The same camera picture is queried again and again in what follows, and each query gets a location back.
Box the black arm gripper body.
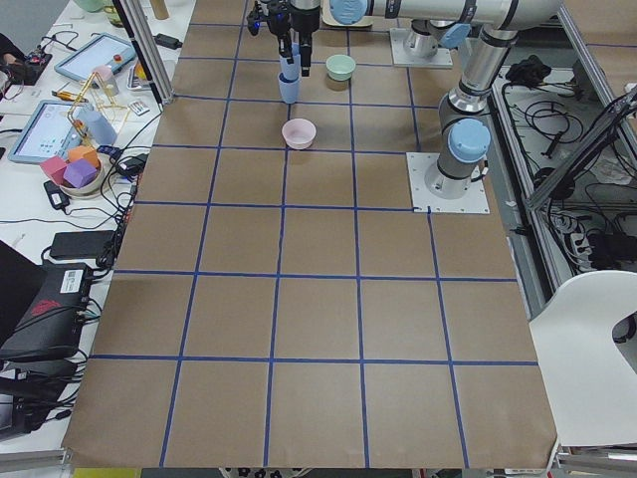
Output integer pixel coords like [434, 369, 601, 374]
[246, 0, 291, 36]

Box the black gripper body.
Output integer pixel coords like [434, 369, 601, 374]
[289, 0, 319, 34]

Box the blue cup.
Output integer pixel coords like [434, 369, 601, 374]
[278, 73, 301, 105]
[280, 42, 301, 81]
[84, 110, 117, 145]

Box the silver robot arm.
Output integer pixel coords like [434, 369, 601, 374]
[246, 1, 477, 77]
[329, 1, 562, 116]

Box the green bowl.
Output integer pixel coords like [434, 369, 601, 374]
[325, 54, 356, 82]

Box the pink bowl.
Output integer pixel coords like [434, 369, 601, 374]
[281, 119, 317, 150]

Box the upper blue tablet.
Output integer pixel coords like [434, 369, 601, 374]
[54, 33, 136, 82]

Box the blue tablet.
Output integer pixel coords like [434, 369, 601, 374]
[54, 33, 136, 82]
[8, 100, 95, 164]

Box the pink cup on desk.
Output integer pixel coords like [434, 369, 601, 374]
[93, 65, 116, 86]

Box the blue cup on desk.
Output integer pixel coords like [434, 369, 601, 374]
[84, 110, 117, 145]

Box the bowl of coloured blocks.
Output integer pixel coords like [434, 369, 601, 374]
[40, 145, 106, 199]

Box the lower blue tablet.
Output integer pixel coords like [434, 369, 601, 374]
[8, 100, 95, 164]

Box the black power brick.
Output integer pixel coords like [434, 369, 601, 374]
[49, 230, 114, 260]

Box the black laptop with red logo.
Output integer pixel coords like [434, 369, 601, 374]
[1, 243, 93, 362]

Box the white chair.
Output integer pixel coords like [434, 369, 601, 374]
[530, 270, 636, 447]

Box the aluminium frame post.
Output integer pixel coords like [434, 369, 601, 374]
[113, 0, 174, 106]

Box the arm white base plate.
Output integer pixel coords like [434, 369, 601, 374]
[406, 152, 490, 214]
[390, 28, 453, 69]

